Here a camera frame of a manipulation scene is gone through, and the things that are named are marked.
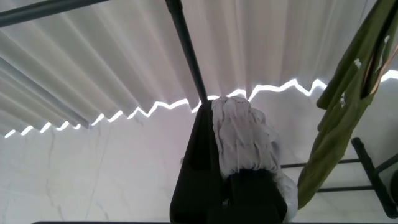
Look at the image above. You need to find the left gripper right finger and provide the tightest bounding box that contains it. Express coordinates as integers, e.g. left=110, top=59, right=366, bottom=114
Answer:
left=211, top=169, right=287, bottom=223

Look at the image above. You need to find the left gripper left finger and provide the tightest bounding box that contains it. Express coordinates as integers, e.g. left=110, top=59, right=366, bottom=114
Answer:
left=169, top=101, right=224, bottom=223

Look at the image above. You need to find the green long-sleeved shirt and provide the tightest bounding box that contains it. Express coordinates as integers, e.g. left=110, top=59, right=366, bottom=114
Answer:
left=297, top=0, right=398, bottom=210

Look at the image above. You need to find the pink clothes hanger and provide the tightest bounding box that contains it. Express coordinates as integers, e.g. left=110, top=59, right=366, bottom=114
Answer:
left=362, top=46, right=398, bottom=96

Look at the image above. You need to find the black clothes rack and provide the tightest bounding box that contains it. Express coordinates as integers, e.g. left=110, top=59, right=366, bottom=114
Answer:
left=0, top=0, right=398, bottom=218

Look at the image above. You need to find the white curtain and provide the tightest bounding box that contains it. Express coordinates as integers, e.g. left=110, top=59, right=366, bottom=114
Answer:
left=0, top=0, right=398, bottom=138

